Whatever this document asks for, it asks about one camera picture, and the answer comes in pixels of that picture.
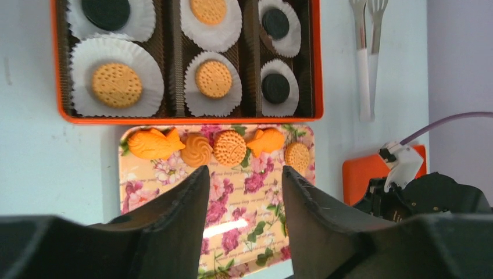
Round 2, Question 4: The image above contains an orange cookie tin box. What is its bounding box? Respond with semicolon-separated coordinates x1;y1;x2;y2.
51;1;324;125

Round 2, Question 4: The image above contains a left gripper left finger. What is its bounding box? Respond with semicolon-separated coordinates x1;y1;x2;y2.
1;166;210;278

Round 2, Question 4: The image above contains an orange tin lid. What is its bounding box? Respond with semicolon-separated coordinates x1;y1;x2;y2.
342;145;427;205

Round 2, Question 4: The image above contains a floral rectangular tray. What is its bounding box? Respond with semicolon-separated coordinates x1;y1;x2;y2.
117;123;317;279

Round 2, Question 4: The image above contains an orange swirl cookie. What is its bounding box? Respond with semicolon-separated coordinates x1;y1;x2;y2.
180;134;213;167

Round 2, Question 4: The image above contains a round tan biscuit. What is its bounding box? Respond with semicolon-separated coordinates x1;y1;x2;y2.
189;0;227;26
213;130;247;167
91;63;143;109
195;60;233;99
284;142;310;174

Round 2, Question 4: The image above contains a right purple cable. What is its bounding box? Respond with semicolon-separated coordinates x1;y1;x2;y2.
398;112;493;146

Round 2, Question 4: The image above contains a metal tongs white handle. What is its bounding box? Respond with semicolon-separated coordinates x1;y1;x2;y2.
349;0;388;122

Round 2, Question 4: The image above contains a black sandwich cookie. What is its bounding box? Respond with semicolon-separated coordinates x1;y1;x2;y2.
262;73;290;105
81;0;131;31
262;8;290;41

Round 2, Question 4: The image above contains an orange fish shaped cookie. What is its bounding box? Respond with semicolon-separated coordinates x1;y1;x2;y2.
246;128;285;158
127;128;185;160

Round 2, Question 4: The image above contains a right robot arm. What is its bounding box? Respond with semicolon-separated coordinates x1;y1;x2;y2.
353;172;492;223

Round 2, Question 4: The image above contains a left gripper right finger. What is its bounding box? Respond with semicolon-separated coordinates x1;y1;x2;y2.
281;166;492;278

